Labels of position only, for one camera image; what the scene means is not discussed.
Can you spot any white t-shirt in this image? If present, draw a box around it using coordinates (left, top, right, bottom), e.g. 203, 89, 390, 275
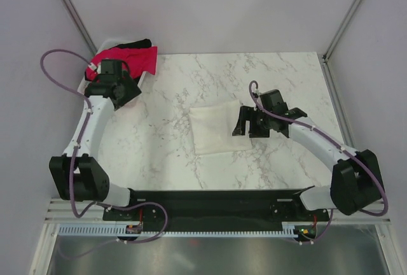
189, 99, 252, 155

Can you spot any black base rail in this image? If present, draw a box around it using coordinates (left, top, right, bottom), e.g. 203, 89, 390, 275
103, 189, 329, 233

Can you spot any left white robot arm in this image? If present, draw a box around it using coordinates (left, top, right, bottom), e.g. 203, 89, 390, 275
49, 59, 141, 220

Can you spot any right aluminium frame post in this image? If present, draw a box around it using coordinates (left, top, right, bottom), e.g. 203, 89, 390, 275
322, 0, 364, 62

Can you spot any black t-shirt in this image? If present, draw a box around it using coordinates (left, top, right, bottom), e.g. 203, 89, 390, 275
116, 38, 152, 49

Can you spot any left aluminium frame post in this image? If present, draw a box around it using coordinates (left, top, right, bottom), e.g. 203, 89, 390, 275
60, 0, 97, 54

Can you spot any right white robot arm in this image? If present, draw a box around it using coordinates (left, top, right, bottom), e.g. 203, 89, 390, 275
232, 90, 384, 220

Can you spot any white plastic basket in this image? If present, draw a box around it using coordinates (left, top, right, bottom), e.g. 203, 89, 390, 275
84, 39, 147, 98

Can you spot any white slotted cable duct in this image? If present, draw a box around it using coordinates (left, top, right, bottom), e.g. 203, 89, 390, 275
58, 223, 315, 238

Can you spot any red t-shirt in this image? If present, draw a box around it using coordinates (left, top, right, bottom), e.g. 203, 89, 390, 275
85, 45, 158, 81

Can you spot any aluminium frame post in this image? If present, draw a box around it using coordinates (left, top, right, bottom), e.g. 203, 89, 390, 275
322, 0, 364, 62
60, 0, 97, 54

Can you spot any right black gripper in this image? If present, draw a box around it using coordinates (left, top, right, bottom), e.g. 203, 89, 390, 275
232, 106, 273, 138

